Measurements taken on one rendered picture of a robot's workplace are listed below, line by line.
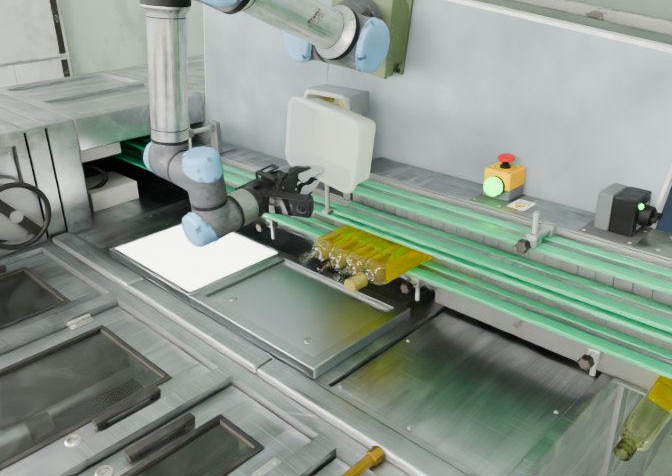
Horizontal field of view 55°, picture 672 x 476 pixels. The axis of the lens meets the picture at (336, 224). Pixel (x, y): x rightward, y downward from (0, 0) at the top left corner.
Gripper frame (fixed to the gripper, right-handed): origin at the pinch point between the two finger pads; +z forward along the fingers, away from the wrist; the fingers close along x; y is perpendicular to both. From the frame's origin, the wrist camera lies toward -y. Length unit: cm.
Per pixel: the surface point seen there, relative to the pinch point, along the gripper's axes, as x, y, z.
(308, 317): 34.0, -4.6, -11.2
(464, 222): 7.6, -30.3, 14.5
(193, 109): 20, 96, 29
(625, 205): -3, -59, 27
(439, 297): 35.9, -22.6, 18.4
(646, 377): 29, -74, 19
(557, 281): 13, -53, 15
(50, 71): 82, 367, 86
